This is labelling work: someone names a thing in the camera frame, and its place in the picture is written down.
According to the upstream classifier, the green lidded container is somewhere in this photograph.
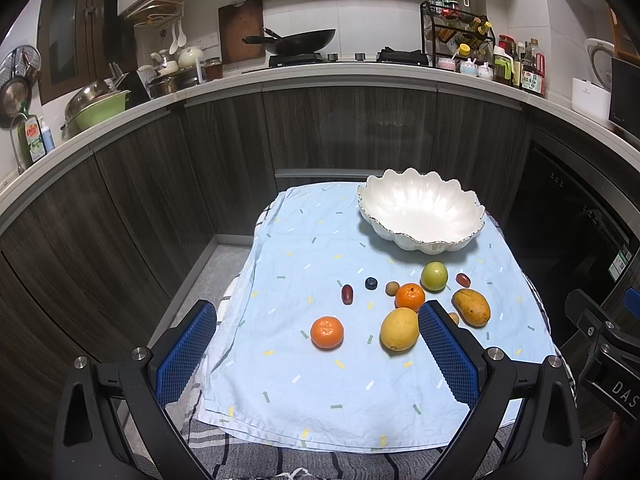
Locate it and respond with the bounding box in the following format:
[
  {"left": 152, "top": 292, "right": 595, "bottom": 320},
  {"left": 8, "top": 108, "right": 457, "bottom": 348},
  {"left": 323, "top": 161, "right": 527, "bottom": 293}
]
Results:
[{"left": 494, "top": 46, "right": 513, "bottom": 86}]

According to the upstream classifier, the green round apple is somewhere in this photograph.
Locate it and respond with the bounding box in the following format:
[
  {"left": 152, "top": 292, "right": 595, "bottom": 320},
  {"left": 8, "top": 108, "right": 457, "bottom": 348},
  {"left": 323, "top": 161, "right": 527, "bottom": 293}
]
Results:
[{"left": 420, "top": 261, "right": 448, "bottom": 292}]

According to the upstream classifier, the light blue patterned cloth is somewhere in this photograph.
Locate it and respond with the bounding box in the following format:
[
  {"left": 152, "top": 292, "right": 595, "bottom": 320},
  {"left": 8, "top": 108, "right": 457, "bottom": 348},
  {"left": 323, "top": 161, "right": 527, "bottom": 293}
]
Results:
[{"left": 194, "top": 181, "right": 558, "bottom": 454}]

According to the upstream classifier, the white rice cooker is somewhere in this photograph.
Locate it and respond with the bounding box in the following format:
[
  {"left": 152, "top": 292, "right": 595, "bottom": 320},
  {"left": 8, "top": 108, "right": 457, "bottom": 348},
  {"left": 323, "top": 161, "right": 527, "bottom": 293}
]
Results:
[{"left": 572, "top": 38, "right": 615, "bottom": 129}]

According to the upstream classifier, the black wire spice rack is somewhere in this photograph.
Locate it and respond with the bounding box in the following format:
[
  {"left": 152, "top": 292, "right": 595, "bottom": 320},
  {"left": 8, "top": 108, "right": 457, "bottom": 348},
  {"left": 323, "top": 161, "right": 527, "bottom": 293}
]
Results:
[{"left": 420, "top": 0, "right": 497, "bottom": 67}]

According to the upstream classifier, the large yellow lemon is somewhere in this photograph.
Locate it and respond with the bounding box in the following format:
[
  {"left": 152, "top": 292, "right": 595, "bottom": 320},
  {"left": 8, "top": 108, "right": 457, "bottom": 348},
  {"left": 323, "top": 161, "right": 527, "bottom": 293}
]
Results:
[{"left": 380, "top": 308, "right": 419, "bottom": 352}]

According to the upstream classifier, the dark blueberry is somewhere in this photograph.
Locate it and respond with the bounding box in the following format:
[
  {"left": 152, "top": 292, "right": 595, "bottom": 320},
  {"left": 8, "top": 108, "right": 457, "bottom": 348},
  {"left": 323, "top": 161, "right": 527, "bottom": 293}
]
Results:
[{"left": 364, "top": 276, "right": 378, "bottom": 290}]

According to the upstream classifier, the person's right hand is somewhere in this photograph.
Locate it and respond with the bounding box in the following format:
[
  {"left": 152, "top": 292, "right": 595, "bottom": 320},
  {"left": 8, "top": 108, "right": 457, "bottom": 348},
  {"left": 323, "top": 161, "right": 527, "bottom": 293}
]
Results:
[{"left": 584, "top": 414, "right": 625, "bottom": 480}]

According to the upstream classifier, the white scalloped ceramic bowl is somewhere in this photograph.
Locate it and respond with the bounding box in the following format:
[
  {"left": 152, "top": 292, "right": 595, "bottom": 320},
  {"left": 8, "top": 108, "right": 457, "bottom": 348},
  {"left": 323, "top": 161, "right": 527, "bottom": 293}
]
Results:
[{"left": 357, "top": 168, "right": 485, "bottom": 256}]

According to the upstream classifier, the wooden cutting board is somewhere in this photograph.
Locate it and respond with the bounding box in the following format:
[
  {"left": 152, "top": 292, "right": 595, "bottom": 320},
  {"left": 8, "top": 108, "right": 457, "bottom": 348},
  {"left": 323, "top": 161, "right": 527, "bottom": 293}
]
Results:
[{"left": 218, "top": 0, "right": 265, "bottom": 64}]

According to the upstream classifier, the striped grey table cover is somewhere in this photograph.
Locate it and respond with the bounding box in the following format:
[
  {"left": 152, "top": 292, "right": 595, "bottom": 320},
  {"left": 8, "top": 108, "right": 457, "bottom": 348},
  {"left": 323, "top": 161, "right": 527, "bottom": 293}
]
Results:
[{"left": 171, "top": 209, "right": 582, "bottom": 480}]

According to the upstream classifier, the dark red date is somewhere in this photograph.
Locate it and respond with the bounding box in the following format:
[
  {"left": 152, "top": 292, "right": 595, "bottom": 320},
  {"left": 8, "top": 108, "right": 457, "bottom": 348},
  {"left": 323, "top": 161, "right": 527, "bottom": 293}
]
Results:
[
  {"left": 341, "top": 284, "right": 354, "bottom": 306},
  {"left": 456, "top": 273, "right": 471, "bottom": 287}
]

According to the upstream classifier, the green dish soap bottle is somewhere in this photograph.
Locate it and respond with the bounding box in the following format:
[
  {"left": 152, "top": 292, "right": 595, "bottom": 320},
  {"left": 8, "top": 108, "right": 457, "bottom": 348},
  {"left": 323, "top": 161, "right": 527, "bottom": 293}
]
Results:
[{"left": 13, "top": 113, "right": 47, "bottom": 167}]

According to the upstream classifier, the yellow-capped bottle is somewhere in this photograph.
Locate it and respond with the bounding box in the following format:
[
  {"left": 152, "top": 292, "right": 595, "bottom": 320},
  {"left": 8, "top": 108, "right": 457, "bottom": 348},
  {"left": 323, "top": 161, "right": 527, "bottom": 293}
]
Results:
[{"left": 452, "top": 42, "right": 471, "bottom": 63}]

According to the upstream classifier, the green bowl with steel lid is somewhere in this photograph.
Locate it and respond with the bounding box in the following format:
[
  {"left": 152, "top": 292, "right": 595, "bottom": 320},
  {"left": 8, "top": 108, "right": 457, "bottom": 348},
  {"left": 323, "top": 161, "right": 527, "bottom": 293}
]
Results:
[{"left": 62, "top": 79, "right": 130, "bottom": 140}]

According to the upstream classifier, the white ceramic teapot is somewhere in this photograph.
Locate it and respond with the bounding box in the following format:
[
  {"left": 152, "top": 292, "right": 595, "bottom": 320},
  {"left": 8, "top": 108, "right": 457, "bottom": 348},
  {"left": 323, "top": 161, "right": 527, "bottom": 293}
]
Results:
[{"left": 178, "top": 47, "right": 204, "bottom": 70}]

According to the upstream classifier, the orange mandarin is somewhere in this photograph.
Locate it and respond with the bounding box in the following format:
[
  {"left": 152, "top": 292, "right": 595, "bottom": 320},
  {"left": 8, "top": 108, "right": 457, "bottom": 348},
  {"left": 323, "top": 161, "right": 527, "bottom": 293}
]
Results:
[
  {"left": 395, "top": 283, "right": 425, "bottom": 312},
  {"left": 310, "top": 316, "right": 344, "bottom": 350}
]

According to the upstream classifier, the black wok pan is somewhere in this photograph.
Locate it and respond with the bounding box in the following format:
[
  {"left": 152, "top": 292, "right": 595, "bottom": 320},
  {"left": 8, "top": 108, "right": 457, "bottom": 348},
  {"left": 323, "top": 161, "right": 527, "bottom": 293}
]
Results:
[{"left": 242, "top": 29, "right": 336, "bottom": 56}]

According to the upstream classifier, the soy sauce bottle red handle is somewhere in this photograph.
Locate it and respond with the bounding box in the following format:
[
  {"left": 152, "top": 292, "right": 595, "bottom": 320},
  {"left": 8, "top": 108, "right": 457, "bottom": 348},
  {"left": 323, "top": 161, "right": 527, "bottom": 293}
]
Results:
[{"left": 521, "top": 38, "right": 546, "bottom": 98}]

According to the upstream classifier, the yellow-brown mango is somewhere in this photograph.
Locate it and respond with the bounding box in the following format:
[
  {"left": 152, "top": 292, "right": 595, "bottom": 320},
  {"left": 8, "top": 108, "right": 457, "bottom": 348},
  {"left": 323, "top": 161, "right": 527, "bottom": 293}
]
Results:
[{"left": 452, "top": 288, "right": 491, "bottom": 328}]

